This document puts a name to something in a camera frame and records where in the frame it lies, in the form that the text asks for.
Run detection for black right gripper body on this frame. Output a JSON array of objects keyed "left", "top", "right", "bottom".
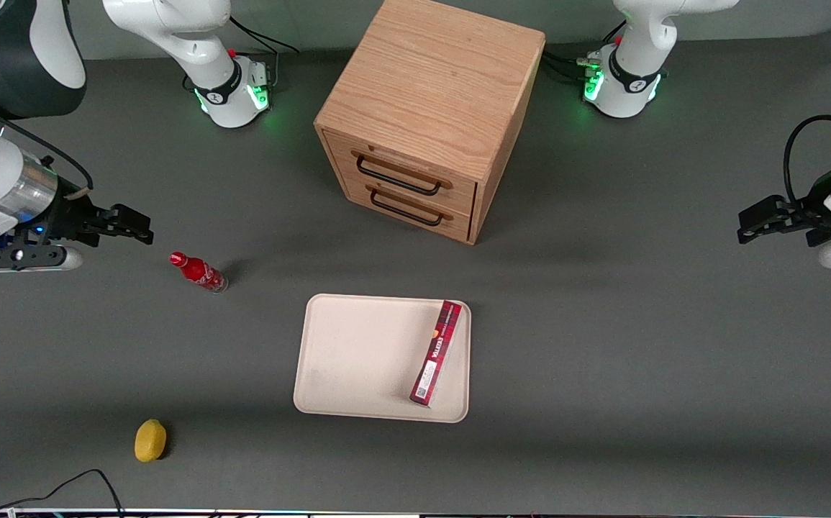
[{"left": 36, "top": 187, "right": 112, "bottom": 247}]

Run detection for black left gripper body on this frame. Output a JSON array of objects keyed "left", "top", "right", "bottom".
[{"left": 789, "top": 162, "right": 831, "bottom": 250}]

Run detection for red coke bottle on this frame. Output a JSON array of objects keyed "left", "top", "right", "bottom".
[{"left": 169, "top": 251, "right": 230, "bottom": 294}]

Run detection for beige plastic tray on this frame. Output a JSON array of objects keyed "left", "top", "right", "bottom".
[{"left": 293, "top": 293, "right": 472, "bottom": 424}]

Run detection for yellow lemon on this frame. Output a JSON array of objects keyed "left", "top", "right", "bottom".
[{"left": 134, "top": 419, "right": 168, "bottom": 463}]

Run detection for wide wooden drawer front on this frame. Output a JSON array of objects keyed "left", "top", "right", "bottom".
[{"left": 323, "top": 131, "right": 478, "bottom": 217}]

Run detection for narrow wooden drawer front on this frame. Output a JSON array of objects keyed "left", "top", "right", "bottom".
[{"left": 343, "top": 176, "right": 473, "bottom": 242}]

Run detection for wooden drawer cabinet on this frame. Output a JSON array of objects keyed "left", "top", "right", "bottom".
[{"left": 314, "top": 0, "right": 547, "bottom": 246}]

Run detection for long red cardboard box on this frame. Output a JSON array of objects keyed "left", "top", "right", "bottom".
[{"left": 409, "top": 299, "right": 463, "bottom": 408}]

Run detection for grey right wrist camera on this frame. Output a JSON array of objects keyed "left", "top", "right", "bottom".
[{"left": 0, "top": 245, "right": 85, "bottom": 273}]

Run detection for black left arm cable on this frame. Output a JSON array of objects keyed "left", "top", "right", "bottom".
[{"left": 783, "top": 114, "right": 831, "bottom": 211}]

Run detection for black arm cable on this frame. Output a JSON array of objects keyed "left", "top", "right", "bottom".
[
  {"left": 0, "top": 119, "right": 94, "bottom": 191},
  {"left": 783, "top": 114, "right": 831, "bottom": 211}
]

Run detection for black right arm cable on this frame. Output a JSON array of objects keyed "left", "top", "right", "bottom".
[{"left": 0, "top": 119, "right": 94, "bottom": 191}]

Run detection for black right base cable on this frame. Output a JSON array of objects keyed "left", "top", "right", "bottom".
[{"left": 228, "top": 16, "right": 301, "bottom": 55}]

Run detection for black cable at table edge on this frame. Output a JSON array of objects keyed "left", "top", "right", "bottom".
[{"left": 0, "top": 469, "right": 125, "bottom": 518}]

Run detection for black left base cables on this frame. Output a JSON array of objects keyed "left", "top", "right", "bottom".
[{"left": 541, "top": 20, "right": 628, "bottom": 81}]

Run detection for long black drawer handle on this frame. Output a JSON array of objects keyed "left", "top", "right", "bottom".
[{"left": 355, "top": 154, "right": 442, "bottom": 196}]

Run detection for short black drawer handle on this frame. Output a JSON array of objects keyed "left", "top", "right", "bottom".
[{"left": 370, "top": 188, "right": 445, "bottom": 227}]

